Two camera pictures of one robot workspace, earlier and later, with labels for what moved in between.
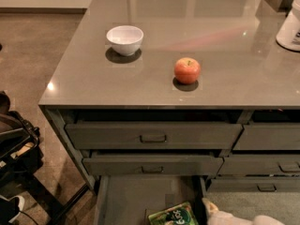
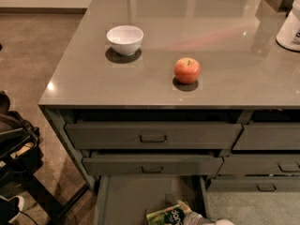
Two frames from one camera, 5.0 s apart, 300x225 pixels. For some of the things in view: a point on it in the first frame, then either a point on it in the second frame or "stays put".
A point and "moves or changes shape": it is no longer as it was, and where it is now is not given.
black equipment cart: (21, 157) stays put
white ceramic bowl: (126, 39) stays put
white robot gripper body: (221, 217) to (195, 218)
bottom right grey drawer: (253, 185) stays put
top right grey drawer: (269, 136) stays put
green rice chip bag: (178, 215) moves or changes shape
